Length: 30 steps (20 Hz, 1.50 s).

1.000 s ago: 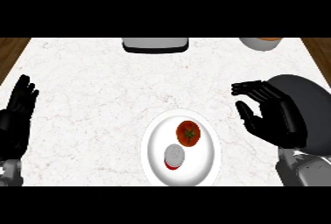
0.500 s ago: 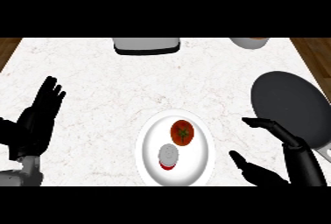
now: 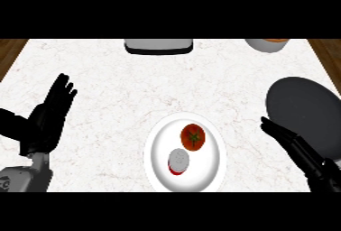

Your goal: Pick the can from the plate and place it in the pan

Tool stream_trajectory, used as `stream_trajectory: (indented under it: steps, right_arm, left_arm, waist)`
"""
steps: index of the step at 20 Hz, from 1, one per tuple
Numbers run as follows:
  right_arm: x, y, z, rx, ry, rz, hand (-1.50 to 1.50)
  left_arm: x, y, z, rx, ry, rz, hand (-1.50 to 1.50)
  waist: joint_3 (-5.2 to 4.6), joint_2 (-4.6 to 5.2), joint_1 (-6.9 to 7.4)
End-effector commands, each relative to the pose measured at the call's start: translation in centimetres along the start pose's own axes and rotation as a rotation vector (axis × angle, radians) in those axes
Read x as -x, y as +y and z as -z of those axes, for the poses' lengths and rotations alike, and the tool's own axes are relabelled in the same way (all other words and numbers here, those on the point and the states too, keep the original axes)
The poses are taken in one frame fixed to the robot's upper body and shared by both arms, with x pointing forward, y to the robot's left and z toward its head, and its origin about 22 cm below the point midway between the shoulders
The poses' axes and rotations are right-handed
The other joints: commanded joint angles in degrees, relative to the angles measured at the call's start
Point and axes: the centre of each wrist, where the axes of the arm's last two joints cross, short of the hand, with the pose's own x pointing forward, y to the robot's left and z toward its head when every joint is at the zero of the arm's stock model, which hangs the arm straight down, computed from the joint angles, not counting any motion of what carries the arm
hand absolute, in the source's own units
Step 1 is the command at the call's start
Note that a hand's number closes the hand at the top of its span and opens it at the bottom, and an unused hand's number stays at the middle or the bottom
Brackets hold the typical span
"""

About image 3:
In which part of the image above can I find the red can with pale lid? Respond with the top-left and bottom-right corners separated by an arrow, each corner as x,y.
167,148 -> 191,177

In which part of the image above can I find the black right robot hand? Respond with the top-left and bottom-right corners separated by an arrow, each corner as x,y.
260,115 -> 341,193

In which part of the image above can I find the white bowl with orange contents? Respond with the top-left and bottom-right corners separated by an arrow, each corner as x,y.
244,38 -> 291,54

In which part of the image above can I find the red tomato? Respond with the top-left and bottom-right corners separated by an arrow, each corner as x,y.
180,123 -> 207,152

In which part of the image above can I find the dark grey pan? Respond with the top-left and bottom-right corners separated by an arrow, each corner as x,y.
266,76 -> 341,161

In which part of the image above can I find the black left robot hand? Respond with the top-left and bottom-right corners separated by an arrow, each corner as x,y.
0,73 -> 79,157

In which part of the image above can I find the grey and black appliance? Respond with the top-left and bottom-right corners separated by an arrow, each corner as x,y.
123,38 -> 195,56

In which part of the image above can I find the white oval plate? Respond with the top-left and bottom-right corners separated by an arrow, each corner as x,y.
144,112 -> 228,193

